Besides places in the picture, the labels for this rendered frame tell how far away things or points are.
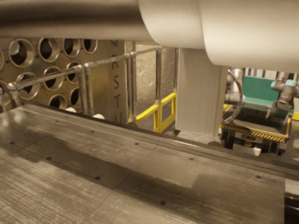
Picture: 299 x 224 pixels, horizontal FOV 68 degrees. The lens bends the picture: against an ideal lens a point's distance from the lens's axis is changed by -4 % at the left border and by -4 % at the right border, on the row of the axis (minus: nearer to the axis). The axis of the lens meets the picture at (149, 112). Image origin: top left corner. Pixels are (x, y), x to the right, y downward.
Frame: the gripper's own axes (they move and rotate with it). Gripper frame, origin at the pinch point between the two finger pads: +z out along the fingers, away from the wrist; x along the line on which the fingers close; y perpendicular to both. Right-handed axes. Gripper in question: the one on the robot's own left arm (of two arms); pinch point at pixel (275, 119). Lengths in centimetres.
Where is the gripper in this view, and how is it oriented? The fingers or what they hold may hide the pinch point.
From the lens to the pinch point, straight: 201.3
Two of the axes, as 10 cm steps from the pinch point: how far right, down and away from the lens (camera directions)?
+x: 7.6, 3.6, -5.4
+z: -3.5, 9.3, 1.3
